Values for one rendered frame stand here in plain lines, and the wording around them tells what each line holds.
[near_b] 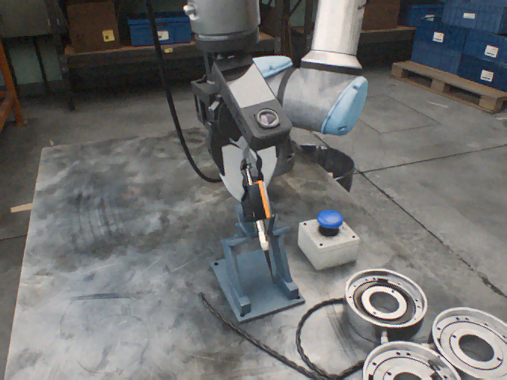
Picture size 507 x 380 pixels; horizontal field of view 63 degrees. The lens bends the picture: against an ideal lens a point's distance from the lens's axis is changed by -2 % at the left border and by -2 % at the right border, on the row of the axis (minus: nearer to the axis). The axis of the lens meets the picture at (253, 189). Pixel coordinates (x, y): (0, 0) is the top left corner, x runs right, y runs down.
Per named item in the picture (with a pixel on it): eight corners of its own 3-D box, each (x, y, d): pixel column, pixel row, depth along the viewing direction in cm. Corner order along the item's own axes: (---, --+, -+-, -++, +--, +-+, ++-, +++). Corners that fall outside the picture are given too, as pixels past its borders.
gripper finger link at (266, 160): (263, 170, 61) (251, 113, 56) (284, 188, 57) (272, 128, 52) (244, 178, 61) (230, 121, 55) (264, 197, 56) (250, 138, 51)
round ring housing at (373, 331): (342, 285, 62) (345, 264, 60) (416, 295, 60) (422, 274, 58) (339, 341, 53) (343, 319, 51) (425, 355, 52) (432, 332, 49)
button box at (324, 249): (356, 261, 67) (361, 236, 64) (316, 271, 65) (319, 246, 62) (332, 232, 73) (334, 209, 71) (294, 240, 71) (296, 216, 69)
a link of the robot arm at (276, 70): (251, 107, 98) (250, 48, 91) (304, 117, 93) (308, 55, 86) (223, 124, 89) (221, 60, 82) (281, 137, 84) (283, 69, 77)
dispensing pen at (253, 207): (268, 288, 53) (238, 157, 53) (258, 283, 57) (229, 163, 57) (284, 283, 53) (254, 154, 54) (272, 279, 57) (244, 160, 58)
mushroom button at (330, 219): (345, 245, 66) (348, 219, 64) (322, 250, 65) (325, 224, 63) (332, 231, 69) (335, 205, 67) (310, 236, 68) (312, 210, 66)
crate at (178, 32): (185, 35, 394) (184, 10, 383) (192, 43, 363) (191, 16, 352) (129, 38, 381) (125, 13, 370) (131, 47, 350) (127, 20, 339)
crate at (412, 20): (428, 19, 475) (431, -1, 464) (450, 26, 444) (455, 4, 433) (388, 21, 462) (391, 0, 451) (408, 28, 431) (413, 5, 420)
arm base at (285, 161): (220, 151, 100) (219, 112, 95) (279, 142, 105) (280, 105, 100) (240, 182, 88) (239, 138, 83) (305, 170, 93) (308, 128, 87)
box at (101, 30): (130, 48, 348) (124, 1, 328) (69, 55, 330) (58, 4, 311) (122, 39, 379) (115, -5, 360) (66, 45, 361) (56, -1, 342)
